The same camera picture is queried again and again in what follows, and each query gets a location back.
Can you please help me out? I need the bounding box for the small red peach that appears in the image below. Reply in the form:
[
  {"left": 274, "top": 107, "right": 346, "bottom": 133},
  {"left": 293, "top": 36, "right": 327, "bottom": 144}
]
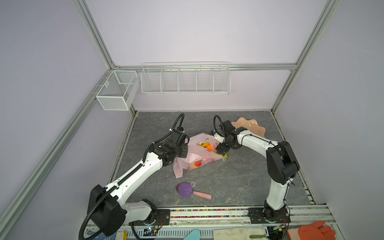
[{"left": 193, "top": 160, "right": 203, "bottom": 169}]

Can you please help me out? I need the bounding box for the beige scalloped fruit bowl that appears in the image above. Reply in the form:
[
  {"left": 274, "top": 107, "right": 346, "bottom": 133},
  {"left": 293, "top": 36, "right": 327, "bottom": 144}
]
[{"left": 231, "top": 117, "right": 266, "bottom": 138}]

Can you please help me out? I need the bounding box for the purple pink spatula brush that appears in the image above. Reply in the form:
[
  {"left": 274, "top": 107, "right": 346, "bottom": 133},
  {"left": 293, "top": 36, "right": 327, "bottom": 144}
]
[{"left": 176, "top": 183, "right": 212, "bottom": 200}]

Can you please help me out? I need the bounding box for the teal tool handle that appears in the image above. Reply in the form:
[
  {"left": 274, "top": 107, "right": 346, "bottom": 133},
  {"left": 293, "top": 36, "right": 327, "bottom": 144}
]
[{"left": 184, "top": 230, "right": 201, "bottom": 240}]

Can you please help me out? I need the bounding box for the small white wire basket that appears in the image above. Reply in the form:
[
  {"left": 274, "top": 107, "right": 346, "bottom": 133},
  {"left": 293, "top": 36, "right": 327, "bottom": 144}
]
[{"left": 96, "top": 70, "right": 140, "bottom": 111}]

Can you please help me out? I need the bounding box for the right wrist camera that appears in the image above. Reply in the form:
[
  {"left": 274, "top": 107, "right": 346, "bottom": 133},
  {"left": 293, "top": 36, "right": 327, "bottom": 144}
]
[{"left": 211, "top": 130, "right": 225, "bottom": 143}]

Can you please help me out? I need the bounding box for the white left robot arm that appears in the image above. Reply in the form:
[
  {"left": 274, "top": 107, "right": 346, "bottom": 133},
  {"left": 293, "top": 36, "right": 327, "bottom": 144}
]
[{"left": 78, "top": 113, "right": 190, "bottom": 240}]

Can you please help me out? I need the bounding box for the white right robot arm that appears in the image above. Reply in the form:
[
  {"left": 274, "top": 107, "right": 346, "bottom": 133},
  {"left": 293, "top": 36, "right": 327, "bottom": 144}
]
[{"left": 212, "top": 115, "right": 300, "bottom": 224}]

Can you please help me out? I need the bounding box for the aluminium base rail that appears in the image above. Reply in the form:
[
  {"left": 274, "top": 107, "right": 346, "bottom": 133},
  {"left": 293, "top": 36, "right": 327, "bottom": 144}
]
[{"left": 134, "top": 205, "right": 336, "bottom": 228}]

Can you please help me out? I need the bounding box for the orange rubber glove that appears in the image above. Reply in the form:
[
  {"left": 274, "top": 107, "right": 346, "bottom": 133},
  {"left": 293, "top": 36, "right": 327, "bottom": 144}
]
[{"left": 288, "top": 222, "right": 336, "bottom": 240}]

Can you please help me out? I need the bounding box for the beige cloth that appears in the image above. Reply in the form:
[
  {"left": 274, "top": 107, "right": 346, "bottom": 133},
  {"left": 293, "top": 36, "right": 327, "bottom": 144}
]
[{"left": 213, "top": 228, "right": 268, "bottom": 240}]

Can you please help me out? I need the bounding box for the pink plastic bag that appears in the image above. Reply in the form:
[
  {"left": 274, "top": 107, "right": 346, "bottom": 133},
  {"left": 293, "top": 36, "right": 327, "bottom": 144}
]
[{"left": 173, "top": 133, "right": 228, "bottom": 179}]

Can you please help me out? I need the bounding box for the long white wire shelf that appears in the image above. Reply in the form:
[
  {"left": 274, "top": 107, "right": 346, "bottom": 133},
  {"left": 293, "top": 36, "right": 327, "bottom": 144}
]
[{"left": 141, "top": 62, "right": 232, "bottom": 95}]

